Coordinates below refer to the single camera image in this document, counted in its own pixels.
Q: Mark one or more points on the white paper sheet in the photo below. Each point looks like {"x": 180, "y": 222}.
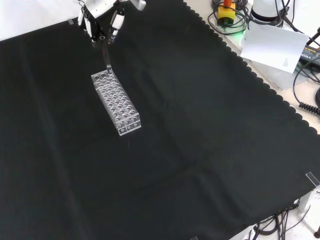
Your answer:
{"x": 272, "y": 47}

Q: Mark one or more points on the black power adapter yellow label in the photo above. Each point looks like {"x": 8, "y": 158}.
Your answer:
{"x": 311, "y": 55}

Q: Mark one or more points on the clear plastic test tube rack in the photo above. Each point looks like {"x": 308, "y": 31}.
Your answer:
{"x": 116, "y": 105}

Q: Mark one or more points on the clear tape strip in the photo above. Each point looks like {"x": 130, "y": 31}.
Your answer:
{"x": 313, "y": 178}
{"x": 71, "y": 22}

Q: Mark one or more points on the clear glass test tube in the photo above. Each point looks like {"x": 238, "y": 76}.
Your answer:
{"x": 105, "y": 53}

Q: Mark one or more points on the pale board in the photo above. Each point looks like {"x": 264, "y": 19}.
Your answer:
{"x": 277, "y": 77}

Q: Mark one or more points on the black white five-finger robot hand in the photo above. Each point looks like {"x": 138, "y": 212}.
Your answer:
{"x": 96, "y": 10}

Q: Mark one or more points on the black bench cloth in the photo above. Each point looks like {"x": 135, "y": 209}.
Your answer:
{"x": 175, "y": 125}

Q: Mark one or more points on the grey table bracket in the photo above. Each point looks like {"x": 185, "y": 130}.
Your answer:
{"x": 306, "y": 202}

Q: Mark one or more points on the yellow stop button box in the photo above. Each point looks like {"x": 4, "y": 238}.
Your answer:
{"x": 226, "y": 13}

